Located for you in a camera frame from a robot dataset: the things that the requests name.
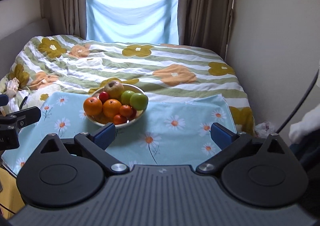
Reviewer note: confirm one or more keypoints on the light blue daisy cloth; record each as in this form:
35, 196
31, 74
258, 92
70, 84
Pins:
167, 134

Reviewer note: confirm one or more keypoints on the white plastic bag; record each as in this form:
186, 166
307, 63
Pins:
264, 129

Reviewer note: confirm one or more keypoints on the large green apple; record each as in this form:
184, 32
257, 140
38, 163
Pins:
139, 101

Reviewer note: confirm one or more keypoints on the large orange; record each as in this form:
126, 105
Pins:
92, 106

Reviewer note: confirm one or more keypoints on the grey bed headboard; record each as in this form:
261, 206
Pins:
12, 44

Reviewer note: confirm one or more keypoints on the small orange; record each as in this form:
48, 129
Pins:
111, 108

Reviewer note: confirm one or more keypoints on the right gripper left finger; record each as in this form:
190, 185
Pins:
65, 172

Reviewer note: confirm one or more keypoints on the small red cherry tomato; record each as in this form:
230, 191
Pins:
103, 96

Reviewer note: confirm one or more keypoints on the right brown curtain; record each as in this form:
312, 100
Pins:
205, 24

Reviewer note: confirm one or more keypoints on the small white patterned toy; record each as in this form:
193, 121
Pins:
12, 87

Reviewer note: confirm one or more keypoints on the light blue window cloth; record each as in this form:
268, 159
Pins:
132, 21

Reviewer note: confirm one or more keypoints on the brownish wrinkled apple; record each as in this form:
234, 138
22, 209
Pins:
114, 89

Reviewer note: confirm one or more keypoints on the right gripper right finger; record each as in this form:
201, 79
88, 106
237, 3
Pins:
258, 172

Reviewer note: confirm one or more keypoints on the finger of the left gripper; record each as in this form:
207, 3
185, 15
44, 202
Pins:
3, 100
24, 117

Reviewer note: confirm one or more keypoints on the small green apple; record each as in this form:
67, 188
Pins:
126, 96

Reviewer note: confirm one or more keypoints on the small tangerine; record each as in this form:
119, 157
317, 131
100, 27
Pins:
119, 119
126, 111

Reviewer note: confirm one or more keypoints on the floral striped duvet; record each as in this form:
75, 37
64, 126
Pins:
169, 73

